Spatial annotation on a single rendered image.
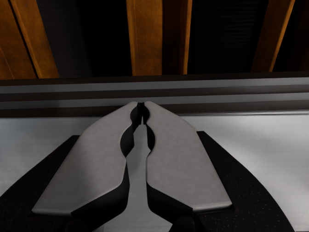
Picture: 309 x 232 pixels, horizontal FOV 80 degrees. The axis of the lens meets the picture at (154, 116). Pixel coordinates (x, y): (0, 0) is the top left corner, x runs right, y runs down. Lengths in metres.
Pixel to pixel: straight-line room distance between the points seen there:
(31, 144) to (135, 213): 0.13
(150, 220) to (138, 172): 0.08
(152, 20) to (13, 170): 0.25
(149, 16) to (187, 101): 0.18
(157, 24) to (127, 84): 0.16
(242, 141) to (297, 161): 0.06
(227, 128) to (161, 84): 0.07
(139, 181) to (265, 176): 0.12
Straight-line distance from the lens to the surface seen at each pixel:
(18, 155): 0.20
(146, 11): 0.31
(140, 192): 0.21
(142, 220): 0.25
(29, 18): 0.32
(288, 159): 0.22
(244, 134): 0.17
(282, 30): 0.32
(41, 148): 0.19
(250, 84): 0.19
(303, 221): 0.32
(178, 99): 0.16
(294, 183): 0.25
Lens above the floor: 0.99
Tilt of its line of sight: 58 degrees down
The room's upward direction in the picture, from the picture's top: 177 degrees clockwise
